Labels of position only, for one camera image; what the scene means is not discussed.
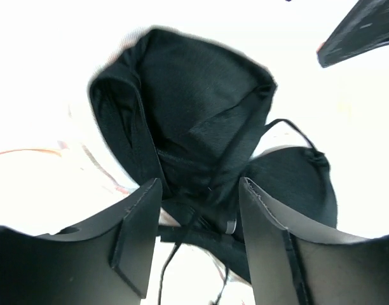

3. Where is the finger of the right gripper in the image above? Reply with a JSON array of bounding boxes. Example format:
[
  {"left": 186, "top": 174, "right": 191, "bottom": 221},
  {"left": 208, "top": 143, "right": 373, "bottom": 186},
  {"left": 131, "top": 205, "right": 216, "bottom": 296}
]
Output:
[{"left": 317, "top": 0, "right": 389, "bottom": 68}]

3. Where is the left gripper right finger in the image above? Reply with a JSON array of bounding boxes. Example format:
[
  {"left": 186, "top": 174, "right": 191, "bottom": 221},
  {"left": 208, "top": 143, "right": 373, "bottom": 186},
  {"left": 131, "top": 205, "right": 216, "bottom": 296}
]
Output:
[{"left": 239, "top": 178, "right": 389, "bottom": 305}]

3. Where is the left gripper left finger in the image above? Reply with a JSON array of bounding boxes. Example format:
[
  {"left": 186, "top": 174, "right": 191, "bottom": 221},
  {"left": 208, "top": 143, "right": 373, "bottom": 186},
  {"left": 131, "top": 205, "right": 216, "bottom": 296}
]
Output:
[{"left": 0, "top": 179, "right": 162, "bottom": 304}]

